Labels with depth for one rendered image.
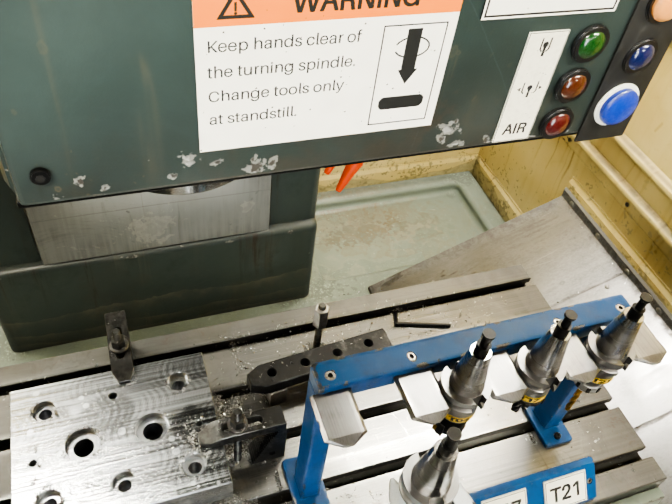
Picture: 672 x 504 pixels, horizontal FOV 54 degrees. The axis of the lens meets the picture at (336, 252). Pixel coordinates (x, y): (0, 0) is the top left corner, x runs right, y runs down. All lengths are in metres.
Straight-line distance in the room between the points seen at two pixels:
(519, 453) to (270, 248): 0.68
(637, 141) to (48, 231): 1.22
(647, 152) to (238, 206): 0.87
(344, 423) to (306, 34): 0.51
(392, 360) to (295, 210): 0.68
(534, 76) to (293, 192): 0.99
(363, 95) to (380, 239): 1.48
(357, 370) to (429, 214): 1.22
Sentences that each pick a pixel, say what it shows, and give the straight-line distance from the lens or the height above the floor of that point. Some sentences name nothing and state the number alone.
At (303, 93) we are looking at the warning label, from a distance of 0.40.
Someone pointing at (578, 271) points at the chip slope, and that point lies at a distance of 1.65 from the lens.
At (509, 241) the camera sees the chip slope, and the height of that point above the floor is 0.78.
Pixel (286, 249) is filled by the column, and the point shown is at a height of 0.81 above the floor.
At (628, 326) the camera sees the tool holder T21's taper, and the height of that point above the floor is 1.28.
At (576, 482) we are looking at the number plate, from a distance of 1.17.
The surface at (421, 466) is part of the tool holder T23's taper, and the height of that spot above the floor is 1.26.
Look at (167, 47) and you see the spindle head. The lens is 0.37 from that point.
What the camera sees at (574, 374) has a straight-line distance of 0.92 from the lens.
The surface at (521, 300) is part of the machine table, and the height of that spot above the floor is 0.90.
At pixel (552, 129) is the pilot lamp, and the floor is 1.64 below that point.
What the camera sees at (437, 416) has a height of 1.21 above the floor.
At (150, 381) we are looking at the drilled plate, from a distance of 1.09.
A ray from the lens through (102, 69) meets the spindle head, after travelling 0.37.
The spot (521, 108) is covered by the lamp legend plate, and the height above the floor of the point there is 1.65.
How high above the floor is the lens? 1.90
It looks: 46 degrees down
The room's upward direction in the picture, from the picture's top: 9 degrees clockwise
